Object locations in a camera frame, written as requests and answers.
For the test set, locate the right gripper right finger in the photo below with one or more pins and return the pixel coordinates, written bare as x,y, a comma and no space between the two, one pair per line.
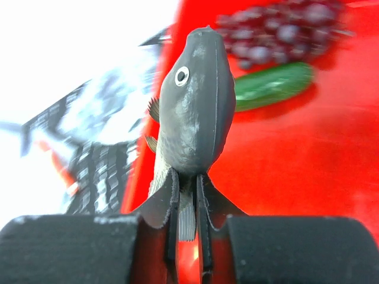
237,248

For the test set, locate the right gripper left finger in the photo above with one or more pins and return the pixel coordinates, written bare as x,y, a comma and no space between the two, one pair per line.
139,247

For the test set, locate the grey toy fish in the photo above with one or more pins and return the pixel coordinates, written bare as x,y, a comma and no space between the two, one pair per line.
195,110

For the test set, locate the green toy cucumber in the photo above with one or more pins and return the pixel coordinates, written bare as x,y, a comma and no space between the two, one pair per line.
272,85

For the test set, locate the red plastic tray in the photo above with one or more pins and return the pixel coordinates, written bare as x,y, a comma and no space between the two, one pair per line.
312,155

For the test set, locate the purple toy grapes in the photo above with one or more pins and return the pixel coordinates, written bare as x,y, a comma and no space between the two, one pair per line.
281,32

